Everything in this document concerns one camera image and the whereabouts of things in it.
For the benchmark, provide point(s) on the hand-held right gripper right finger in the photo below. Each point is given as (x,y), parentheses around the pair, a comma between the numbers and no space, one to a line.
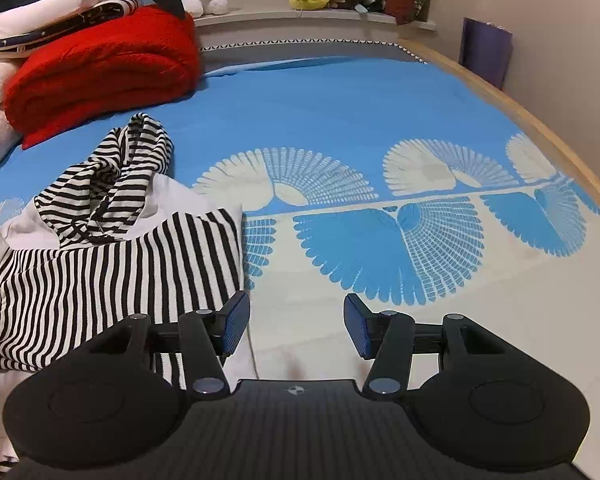
(357,327)

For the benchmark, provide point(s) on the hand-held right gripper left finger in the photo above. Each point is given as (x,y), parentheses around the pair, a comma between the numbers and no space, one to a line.
(236,321)

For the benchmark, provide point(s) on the black white striped hoodie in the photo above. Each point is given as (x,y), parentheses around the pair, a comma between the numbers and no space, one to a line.
(80,280)

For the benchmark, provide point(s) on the blue white patterned bedspread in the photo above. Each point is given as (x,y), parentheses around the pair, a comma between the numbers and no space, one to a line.
(340,110)

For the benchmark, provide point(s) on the grey triangle-edged mattress pad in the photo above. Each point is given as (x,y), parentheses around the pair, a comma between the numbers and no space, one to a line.
(305,49)

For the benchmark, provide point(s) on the red folded blanket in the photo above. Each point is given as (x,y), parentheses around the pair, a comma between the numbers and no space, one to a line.
(105,60)

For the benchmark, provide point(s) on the purple board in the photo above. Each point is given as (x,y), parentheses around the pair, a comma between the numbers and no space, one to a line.
(485,50)

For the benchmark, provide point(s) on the white windowsill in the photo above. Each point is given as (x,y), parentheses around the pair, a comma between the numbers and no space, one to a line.
(280,16)

